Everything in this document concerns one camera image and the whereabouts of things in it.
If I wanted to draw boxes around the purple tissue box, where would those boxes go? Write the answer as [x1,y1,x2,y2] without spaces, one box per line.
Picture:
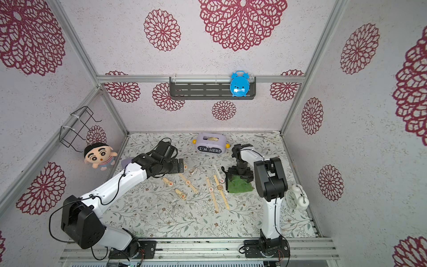
[192,132,231,155]

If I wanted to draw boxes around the grey wall shelf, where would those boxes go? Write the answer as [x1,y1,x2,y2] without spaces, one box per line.
[169,77,256,101]

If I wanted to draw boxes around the cartoon boy plush doll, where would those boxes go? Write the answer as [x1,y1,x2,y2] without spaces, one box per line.
[83,142,118,171]

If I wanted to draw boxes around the green cleaning cloth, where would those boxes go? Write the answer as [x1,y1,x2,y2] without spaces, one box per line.
[227,175,253,194]

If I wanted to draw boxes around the beige watch long right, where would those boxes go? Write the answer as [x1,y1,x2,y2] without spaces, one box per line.
[214,175,230,210]

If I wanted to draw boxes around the black wire rack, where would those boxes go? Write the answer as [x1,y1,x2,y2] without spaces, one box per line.
[58,106,102,153]

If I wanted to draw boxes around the blue alarm clock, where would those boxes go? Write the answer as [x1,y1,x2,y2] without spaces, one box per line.
[230,71,250,97]

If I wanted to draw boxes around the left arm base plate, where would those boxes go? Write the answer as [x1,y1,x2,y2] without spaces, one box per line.
[108,240,157,260]

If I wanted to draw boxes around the beige watch long centre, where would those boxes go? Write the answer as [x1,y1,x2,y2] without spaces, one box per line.
[206,177,219,214]

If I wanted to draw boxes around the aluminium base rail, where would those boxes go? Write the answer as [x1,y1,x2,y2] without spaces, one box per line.
[59,237,340,262]

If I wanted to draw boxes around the white strap watch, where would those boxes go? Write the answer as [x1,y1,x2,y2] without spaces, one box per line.
[214,165,226,184]

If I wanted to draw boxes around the beige watch long diagonal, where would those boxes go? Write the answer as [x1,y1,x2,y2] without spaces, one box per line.
[179,173,199,194]

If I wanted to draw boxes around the purple pad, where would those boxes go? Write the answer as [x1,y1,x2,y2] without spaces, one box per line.
[121,158,132,169]

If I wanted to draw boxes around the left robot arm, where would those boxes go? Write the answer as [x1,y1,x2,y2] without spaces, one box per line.
[59,138,183,257]

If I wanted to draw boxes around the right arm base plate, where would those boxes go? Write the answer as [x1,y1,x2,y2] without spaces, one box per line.
[244,238,290,258]

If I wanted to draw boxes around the beige watch lower left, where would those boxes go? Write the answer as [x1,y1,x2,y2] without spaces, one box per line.
[175,189,187,200]

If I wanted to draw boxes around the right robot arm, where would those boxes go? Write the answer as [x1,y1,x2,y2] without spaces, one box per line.
[222,144,288,251]

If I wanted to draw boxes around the white alarm clock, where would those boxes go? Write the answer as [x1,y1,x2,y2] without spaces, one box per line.
[286,184,310,210]

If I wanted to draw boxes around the beige watch short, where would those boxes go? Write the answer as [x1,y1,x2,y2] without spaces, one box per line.
[162,177,174,187]

